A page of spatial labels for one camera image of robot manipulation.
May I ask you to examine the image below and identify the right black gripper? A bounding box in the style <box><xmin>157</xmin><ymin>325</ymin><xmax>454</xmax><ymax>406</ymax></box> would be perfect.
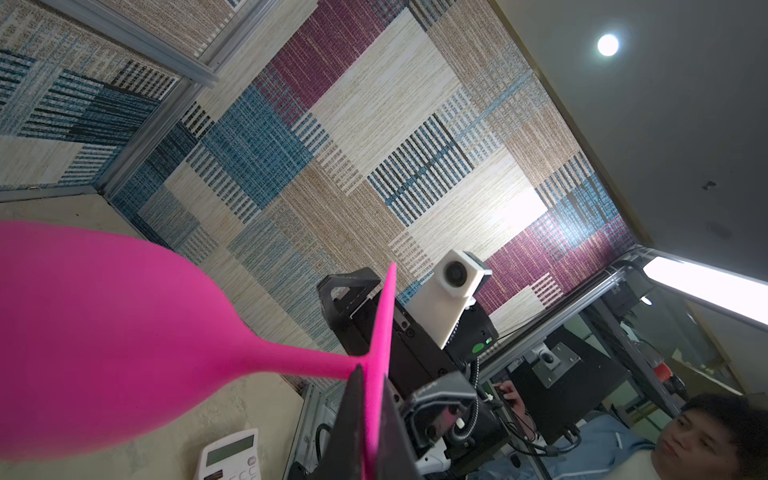
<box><xmin>317</xmin><ymin>268</ymin><xmax>460</xmax><ymax>398</ymax></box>

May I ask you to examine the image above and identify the magenta plastic wine glass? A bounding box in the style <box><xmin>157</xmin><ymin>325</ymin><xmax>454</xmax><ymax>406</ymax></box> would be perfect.
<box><xmin>1</xmin><ymin>221</ymin><xmax>397</xmax><ymax>464</ymax></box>

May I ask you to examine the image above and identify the pink calculator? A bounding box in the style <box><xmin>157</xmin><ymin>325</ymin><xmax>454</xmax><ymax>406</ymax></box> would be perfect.
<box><xmin>194</xmin><ymin>429</ymin><xmax>262</xmax><ymax>480</ymax></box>

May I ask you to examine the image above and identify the person in background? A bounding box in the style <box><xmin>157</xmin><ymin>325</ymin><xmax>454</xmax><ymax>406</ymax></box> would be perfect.
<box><xmin>479</xmin><ymin>379</ymin><xmax>768</xmax><ymax>480</ymax></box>

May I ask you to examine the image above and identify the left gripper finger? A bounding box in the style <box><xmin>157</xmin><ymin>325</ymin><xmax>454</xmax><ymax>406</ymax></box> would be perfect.
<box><xmin>308</xmin><ymin>363</ymin><xmax>424</xmax><ymax>480</ymax></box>

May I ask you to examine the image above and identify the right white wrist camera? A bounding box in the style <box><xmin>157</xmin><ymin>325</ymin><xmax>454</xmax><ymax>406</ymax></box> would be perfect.
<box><xmin>405</xmin><ymin>250</ymin><xmax>492</xmax><ymax>349</ymax></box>

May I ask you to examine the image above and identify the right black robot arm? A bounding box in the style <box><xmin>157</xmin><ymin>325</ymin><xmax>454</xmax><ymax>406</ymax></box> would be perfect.
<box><xmin>317</xmin><ymin>268</ymin><xmax>506</xmax><ymax>478</ymax></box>

